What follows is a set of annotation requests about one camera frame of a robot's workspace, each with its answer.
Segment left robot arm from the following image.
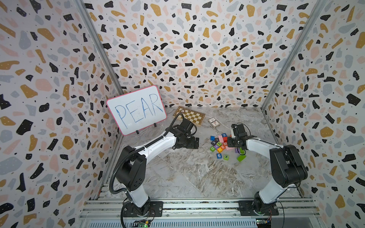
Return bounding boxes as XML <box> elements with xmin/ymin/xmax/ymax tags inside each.
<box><xmin>109</xmin><ymin>118</ymin><xmax>199</xmax><ymax>216</ymax></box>

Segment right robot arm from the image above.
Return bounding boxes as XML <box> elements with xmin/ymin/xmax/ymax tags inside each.
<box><xmin>227</xmin><ymin>123</ymin><xmax>308</xmax><ymax>215</ymax></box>

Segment long pink block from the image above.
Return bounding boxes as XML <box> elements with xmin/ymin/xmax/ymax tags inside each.
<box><xmin>218</xmin><ymin>135</ymin><xmax>224</xmax><ymax>143</ymax></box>

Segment long green block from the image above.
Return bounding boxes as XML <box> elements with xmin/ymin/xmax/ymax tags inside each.
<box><xmin>237</xmin><ymin>155</ymin><xmax>246</xmax><ymax>162</ymax></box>

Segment wooden chess board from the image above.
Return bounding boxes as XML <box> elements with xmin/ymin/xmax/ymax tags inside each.
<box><xmin>173</xmin><ymin>106</ymin><xmax>205</xmax><ymax>126</ymax></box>

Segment green N block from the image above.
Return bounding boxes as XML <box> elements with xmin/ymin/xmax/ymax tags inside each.
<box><xmin>223</xmin><ymin>154</ymin><xmax>229</xmax><ymax>161</ymax></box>

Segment playing card box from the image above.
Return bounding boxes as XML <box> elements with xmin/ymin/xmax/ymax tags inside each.
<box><xmin>208</xmin><ymin>117</ymin><xmax>220</xmax><ymax>128</ymax></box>

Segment white board pink frame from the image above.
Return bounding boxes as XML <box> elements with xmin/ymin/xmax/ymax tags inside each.
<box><xmin>107</xmin><ymin>85</ymin><xmax>167</xmax><ymax>135</ymax></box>

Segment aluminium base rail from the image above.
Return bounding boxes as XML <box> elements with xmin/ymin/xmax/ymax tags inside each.
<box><xmin>76</xmin><ymin>198</ymin><xmax>325</xmax><ymax>228</ymax></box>

